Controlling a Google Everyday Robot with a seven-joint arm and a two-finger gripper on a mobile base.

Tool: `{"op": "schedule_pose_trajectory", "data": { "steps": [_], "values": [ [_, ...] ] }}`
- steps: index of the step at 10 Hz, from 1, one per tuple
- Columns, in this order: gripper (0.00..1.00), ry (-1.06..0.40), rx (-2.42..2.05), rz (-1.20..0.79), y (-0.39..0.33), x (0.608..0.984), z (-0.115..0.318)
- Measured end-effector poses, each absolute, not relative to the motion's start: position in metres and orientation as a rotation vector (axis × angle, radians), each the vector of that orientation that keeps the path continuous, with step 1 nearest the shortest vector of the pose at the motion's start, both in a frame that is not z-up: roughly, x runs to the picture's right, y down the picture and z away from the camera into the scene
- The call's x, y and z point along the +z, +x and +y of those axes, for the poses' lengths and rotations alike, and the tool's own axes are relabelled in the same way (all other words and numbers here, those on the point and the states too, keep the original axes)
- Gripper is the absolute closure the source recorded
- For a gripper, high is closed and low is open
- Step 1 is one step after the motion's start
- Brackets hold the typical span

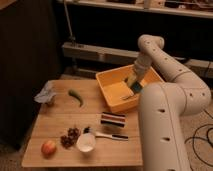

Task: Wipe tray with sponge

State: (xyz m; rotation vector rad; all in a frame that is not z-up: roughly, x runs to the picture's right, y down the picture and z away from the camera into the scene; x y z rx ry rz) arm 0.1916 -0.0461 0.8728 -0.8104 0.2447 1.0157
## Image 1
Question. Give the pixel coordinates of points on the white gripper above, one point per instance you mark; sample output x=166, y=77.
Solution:
x=141, y=65

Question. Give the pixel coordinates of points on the yellow plastic tray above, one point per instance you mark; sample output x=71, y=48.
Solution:
x=119, y=97

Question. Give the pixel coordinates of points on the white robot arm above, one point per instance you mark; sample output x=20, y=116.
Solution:
x=162, y=103

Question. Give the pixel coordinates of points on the striped ceramic cup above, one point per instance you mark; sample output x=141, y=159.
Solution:
x=112, y=119

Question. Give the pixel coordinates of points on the background shelf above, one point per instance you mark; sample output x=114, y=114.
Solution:
x=140, y=8

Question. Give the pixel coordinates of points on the metal stand pole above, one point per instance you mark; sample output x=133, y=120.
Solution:
x=71, y=36

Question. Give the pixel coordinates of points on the green chili pepper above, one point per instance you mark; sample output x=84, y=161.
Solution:
x=77, y=96

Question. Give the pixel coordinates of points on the wooden board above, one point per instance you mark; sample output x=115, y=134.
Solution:
x=53, y=122

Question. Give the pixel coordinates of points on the white bowl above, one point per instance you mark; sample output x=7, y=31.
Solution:
x=86, y=142

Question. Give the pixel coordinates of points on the crumpled grey cloth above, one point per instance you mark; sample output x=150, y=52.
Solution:
x=46, y=95

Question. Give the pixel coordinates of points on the bunch of red grapes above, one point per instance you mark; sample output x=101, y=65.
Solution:
x=70, y=138

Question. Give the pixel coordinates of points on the red yellow apple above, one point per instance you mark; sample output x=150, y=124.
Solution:
x=48, y=148

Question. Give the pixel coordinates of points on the grey metal rail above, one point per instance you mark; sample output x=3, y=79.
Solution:
x=125, y=57

